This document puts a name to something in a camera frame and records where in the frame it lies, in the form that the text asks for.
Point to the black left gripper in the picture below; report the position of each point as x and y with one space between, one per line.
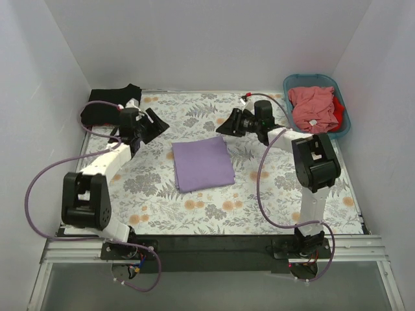
148 124

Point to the folded black t shirt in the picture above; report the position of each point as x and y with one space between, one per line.
104 105

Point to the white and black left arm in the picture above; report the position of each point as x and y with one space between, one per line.
86 197

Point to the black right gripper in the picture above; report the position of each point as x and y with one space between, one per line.
236 120

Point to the teal plastic laundry basket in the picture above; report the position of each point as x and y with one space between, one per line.
298 80

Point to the red crumpled t shirt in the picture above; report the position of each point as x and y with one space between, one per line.
338 114

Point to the aluminium front rail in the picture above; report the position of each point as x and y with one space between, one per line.
343 248

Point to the purple t shirt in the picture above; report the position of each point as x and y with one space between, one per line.
203 164

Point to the black robot base mount plate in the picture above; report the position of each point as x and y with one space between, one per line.
217 253

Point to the floral patterned table mat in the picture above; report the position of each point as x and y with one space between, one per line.
265 197

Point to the pink crumpled t shirt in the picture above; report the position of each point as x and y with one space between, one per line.
313 108

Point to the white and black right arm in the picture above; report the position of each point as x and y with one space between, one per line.
315 162

